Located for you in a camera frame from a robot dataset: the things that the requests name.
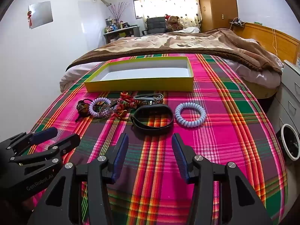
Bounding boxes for brown patterned blanket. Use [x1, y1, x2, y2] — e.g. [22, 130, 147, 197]
[66, 28, 283, 75]

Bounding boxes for pale pink duvet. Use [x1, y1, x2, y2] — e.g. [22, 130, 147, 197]
[60, 58, 282, 99]

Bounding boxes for power strip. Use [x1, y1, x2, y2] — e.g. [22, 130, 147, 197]
[230, 17, 246, 26]

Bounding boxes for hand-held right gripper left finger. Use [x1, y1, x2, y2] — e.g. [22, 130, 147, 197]
[33, 132, 129, 225]

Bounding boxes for red braided bracelet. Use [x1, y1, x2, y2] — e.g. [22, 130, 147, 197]
[119, 92, 139, 106]
[112, 105, 132, 119]

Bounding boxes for blue spiral hair tie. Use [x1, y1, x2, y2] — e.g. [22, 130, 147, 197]
[175, 102, 207, 128]

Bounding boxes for decorative branches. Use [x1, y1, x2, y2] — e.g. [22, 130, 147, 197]
[108, 2, 129, 20]

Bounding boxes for silver wall panel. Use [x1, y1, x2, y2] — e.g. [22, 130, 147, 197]
[28, 1, 53, 29]

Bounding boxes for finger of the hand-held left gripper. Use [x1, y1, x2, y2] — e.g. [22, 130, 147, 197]
[9, 133, 81, 167]
[0, 127, 58, 156]

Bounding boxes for wooden headboard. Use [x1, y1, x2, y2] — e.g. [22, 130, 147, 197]
[231, 22, 300, 64]

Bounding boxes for white nightstand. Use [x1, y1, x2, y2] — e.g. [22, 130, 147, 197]
[274, 60, 300, 132]

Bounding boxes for amber bead hair tie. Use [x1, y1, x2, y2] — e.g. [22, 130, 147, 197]
[75, 99, 94, 122]

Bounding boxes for wooden desk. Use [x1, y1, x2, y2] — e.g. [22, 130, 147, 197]
[103, 26, 141, 44]

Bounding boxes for group of bottles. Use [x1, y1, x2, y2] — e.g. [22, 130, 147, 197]
[104, 16, 132, 32]

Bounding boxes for dark grey chair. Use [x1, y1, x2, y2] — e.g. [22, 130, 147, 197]
[142, 17, 168, 37]

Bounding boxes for black fitness band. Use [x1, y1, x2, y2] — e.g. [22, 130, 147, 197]
[130, 105, 174, 136]

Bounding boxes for wooden wardrobe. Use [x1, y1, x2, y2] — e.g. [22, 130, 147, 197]
[196, 0, 238, 32]

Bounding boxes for grey elastic cord hair tie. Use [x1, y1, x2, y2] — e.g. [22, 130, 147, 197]
[133, 93, 164, 105]

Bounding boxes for pink rhinestone bracelet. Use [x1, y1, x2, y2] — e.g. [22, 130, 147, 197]
[94, 103, 118, 120]

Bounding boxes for yellow cardboard box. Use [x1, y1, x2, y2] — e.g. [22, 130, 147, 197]
[84, 57, 194, 93]

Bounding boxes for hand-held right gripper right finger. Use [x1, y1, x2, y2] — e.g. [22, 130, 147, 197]
[172, 133, 273, 225]

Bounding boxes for purple spiral hair tie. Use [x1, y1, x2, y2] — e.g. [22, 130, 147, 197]
[88, 98, 113, 119]

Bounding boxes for plaid bed sheet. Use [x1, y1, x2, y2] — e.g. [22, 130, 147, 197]
[27, 54, 289, 225]

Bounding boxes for brown teddy bear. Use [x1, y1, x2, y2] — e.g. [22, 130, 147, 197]
[164, 14, 184, 32]

